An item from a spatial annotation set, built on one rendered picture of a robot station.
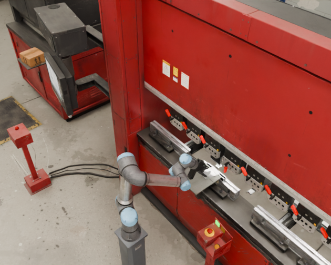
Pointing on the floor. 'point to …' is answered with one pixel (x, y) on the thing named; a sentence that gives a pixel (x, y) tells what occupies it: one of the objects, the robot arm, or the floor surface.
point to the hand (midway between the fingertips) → (205, 174)
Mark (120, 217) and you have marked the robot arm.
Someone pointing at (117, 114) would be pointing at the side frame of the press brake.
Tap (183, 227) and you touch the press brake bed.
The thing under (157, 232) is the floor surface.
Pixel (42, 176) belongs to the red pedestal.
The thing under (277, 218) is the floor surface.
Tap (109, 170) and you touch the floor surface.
